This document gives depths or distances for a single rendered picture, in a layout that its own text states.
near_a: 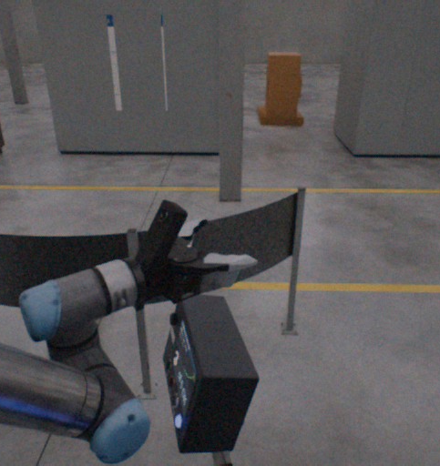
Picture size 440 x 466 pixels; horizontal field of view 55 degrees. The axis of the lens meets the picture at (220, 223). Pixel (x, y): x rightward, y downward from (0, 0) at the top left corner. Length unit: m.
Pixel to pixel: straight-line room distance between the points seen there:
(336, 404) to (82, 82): 5.24
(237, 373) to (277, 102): 7.62
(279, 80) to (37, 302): 7.74
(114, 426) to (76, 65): 6.01
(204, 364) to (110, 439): 0.27
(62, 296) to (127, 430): 0.19
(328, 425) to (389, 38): 5.01
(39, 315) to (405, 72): 6.09
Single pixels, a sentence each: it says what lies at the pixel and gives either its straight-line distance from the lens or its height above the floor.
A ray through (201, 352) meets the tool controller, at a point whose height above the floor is 1.25.
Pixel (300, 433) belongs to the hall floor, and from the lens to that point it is 2.32.
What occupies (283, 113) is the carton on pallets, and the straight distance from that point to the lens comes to 8.30.
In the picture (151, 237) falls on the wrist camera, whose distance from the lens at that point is 0.67.
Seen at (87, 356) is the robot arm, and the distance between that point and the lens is 0.66.
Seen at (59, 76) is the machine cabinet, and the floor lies 1.09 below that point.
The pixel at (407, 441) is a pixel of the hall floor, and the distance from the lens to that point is 2.43.
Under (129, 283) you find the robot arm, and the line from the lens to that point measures 0.64.
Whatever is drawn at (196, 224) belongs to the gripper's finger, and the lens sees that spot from 0.77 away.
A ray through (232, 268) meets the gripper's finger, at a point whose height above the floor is 1.44.
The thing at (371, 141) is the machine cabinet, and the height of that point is 0.24.
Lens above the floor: 1.80
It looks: 26 degrees down
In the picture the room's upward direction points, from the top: straight up
